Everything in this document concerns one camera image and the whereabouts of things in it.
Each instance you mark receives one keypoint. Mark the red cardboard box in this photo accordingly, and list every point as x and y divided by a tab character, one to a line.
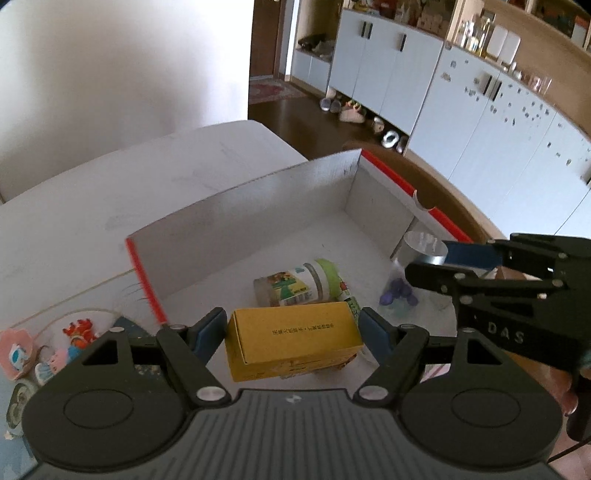
277	221

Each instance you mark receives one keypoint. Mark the pink heart-shaped dish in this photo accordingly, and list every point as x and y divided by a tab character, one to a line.
9	339

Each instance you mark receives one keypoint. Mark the white blue cartoon charm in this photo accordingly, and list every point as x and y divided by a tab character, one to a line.
16	357

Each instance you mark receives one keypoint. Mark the clear glass bottle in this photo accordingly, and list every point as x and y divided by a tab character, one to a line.
471	34

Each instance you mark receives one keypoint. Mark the dark shoes pile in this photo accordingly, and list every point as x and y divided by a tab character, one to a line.
316	44

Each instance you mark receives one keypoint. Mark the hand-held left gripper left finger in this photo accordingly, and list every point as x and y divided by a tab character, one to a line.
207	334

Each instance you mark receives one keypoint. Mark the printed white table mat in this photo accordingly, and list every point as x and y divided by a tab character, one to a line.
92	304

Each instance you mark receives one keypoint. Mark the white shoe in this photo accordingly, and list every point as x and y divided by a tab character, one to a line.
378	123

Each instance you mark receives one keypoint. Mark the red orange cartoon charm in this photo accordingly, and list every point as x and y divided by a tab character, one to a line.
78	332

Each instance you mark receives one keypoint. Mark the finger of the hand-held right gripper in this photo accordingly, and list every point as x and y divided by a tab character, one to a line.
466	254
434	277

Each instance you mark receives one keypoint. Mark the white canister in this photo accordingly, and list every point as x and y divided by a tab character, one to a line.
496	41
511	48

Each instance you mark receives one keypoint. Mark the patterned red rug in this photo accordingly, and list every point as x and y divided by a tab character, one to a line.
272	90

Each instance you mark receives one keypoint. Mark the dark blue speckled placemat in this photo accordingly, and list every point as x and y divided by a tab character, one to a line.
138	327

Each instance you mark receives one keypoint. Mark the small yellow carton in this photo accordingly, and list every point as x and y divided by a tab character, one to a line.
291	341

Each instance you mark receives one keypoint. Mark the person's right hand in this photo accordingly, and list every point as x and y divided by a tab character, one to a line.
570	392

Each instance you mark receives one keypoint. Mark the brown wooden door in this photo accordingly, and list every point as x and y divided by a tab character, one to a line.
263	37

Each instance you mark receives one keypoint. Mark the oval grey tin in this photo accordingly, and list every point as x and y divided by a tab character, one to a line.
21	406

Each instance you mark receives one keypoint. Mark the white wooden wall cabinet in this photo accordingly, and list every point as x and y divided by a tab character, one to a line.
369	69

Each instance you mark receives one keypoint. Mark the green-capped labelled jar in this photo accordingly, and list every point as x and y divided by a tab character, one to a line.
295	281

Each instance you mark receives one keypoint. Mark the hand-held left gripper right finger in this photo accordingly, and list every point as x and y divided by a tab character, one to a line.
374	332

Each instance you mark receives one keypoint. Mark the pink cartoon charm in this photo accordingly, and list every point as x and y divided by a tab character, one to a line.
60	357

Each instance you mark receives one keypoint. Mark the grey slipper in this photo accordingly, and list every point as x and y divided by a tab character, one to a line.
328	104

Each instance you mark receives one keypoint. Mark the clear glass cup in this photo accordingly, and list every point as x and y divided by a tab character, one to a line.
540	83

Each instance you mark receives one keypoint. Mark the silver shoe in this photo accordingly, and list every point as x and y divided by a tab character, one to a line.
390	137

